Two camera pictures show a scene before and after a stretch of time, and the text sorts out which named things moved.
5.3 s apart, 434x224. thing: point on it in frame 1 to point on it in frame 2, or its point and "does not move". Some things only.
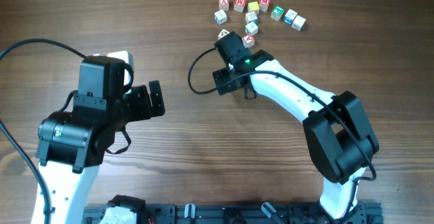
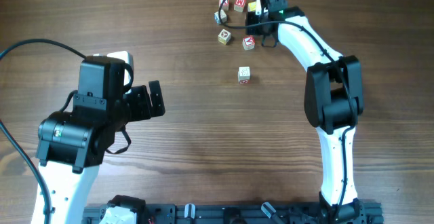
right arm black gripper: x=222 y=77 to x=249 y=19
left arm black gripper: x=143 y=111 does not move
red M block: x=239 y=4 does not move
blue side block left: x=220 y=17 does not move
